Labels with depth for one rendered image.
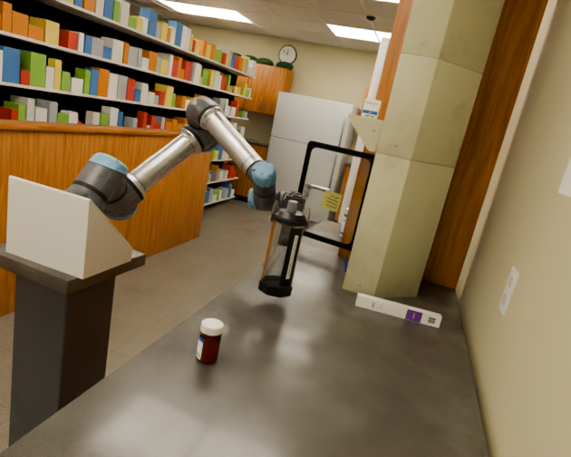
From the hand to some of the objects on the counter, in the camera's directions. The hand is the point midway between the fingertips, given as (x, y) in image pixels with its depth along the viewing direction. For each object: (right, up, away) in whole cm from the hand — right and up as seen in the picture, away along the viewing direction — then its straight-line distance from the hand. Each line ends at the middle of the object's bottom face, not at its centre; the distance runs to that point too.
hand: (288, 224), depth 121 cm
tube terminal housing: (+35, -22, +38) cm, 56 cm away
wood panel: (+45, -19, +58) cm, 76 cm away
